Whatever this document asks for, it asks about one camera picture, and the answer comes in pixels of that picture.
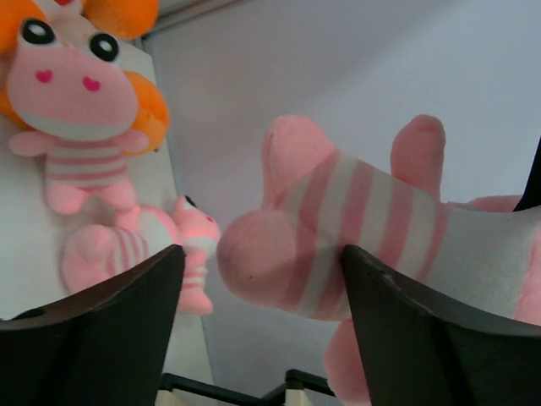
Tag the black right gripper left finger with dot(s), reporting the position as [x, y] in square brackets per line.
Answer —
[105, 345]

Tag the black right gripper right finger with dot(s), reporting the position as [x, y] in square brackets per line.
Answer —
[421, 347]

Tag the pink striped plush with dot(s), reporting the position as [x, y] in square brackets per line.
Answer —
[318, 199]
[80, 107]
[96, 252]

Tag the orange shark plush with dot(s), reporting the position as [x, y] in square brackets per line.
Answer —
[76, 21]

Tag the beige three-tier shelf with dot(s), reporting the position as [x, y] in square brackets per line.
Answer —
[293, 390]

